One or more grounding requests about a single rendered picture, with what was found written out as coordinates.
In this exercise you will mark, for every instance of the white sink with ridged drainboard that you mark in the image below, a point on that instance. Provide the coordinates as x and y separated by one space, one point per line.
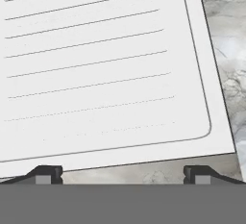
102 74

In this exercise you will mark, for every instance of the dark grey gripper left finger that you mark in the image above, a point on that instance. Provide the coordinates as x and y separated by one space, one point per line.
44 174

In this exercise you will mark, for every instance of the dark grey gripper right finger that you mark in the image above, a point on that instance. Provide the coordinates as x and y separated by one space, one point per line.
200 174

